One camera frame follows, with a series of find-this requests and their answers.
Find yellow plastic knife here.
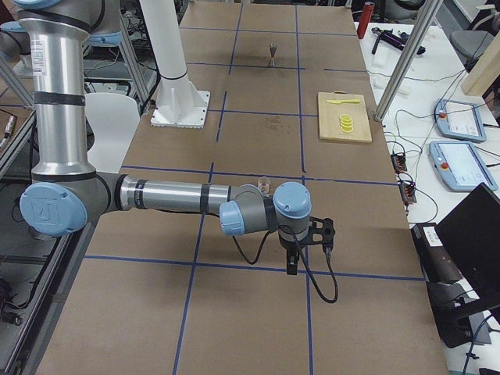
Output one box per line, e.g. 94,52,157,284
326,99,361,105

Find upper blue teach pendant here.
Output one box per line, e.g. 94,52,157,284
434,99,487,143

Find yellow lemon slices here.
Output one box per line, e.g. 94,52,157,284
339,113,354,134

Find blue teach pendant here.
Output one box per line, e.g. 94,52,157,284
434,99,487,143
428,141,498,192

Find white foam block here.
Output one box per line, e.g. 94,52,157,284
372,47,391,69

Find white plastic chair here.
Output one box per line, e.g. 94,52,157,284
85,93,140,173

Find black computer monitor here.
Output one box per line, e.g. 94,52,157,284
436,183,499,297

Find aluminium frame post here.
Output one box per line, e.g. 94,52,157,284
374,0,443,122

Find wooden cutting board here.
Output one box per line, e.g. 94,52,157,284
317,92,372,144

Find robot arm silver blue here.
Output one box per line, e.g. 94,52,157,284
17,1,335,274

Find red cylinder bottle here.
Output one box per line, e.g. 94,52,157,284
356,2,375,39

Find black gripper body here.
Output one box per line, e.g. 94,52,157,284
278,216,335,258

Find lower blue teach pendant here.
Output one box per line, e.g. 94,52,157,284
428,141,498,192

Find clear glass measuring cup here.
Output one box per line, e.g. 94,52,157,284
257,176,270,195

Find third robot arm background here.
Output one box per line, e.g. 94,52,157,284
0,21,31,62

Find black box with label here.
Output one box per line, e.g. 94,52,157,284
411,223,463,284

